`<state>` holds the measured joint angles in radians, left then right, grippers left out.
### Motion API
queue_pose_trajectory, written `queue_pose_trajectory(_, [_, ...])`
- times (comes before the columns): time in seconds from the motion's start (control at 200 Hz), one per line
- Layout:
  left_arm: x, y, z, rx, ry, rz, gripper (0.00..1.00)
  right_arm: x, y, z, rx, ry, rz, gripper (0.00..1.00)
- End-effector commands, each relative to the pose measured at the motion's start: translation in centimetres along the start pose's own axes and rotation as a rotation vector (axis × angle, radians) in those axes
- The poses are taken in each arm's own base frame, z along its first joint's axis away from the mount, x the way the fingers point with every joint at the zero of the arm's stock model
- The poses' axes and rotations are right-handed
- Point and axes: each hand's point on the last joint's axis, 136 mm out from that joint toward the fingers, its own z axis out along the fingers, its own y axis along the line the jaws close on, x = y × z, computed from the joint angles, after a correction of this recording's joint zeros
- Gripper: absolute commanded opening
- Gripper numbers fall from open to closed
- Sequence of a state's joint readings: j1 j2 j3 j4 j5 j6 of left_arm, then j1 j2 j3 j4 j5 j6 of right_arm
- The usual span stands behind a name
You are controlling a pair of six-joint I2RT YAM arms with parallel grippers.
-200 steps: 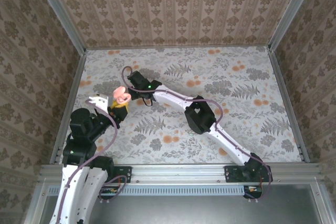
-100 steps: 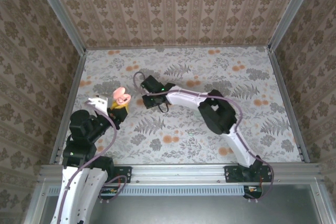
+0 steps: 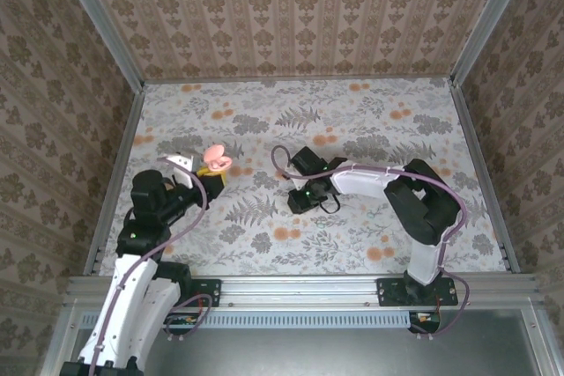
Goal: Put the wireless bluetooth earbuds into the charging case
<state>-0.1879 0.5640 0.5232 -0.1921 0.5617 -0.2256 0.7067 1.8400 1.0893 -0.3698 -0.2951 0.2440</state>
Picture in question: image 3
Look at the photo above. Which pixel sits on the wide aluminium base rail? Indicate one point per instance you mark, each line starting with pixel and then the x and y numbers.
pixel 299 290

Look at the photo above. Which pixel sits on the thin aluminium table rail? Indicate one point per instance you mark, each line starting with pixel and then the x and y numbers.
pixel 299 81

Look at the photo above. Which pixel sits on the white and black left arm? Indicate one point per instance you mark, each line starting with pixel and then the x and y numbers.
pixel 138 288

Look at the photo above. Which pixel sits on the grey metal base panel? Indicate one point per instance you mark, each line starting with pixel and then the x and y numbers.
pixel 308 354

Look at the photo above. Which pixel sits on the pink earbud charging case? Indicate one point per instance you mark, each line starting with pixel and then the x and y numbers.
pixel 214 153

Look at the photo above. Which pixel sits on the aluminium table side rail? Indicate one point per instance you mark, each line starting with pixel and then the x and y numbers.
pixel 484 173
pixel 114 173

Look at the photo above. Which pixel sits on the aluminium frame bar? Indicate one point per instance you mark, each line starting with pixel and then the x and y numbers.
pixel 535 341
pixel 59 341

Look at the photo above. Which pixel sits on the aluminium frame post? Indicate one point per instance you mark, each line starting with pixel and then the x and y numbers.
pixel 101 19
pixel 493 19

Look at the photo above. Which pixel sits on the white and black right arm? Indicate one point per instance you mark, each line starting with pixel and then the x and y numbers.
pixel 423 208

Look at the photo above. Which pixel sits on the small circuit board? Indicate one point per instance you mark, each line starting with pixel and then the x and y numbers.
pixel 183 321
pixel 425 318

